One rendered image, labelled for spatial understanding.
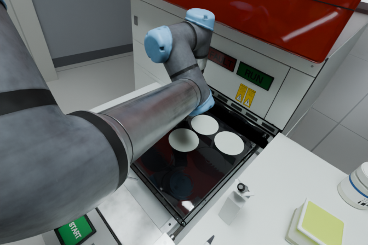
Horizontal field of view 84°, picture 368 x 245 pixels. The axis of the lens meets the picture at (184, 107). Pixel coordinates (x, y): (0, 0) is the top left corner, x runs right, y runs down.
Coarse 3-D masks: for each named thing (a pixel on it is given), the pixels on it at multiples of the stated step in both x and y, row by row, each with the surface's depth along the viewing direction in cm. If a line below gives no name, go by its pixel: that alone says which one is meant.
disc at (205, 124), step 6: (192, 120) 74; (198, 120) 74; (204, 120) 75; (210, 120) 75; (192, 126) 72; (198, 126) 72; (204, 126) 72; (210, 126) 73; (216, 126) 73; (198, 132) 70; (204, 132) 70; (210, 132) 71
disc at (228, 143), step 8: (216, 136) 70; (224, 136) 70; (232, 136) 70; (216, 144) 67; (224, 144) 67; (232, 144) 68; (240, 144) 68; (224, 152) 65; (232, 152) 65; (240, 152) 66
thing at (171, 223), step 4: (240, 160) 72; (232, 168) 69; (228, 172) 68; (220, 180) 65; (168, 220) 52; (172, 220) 53; (164, 224) 52; (168, 224) 52; (172, 224) 52; (176, 224) 53; (160, 228) 51; (164, 228) 51; (168, 228) 51; (172, 228) 52; (168, 232) 51
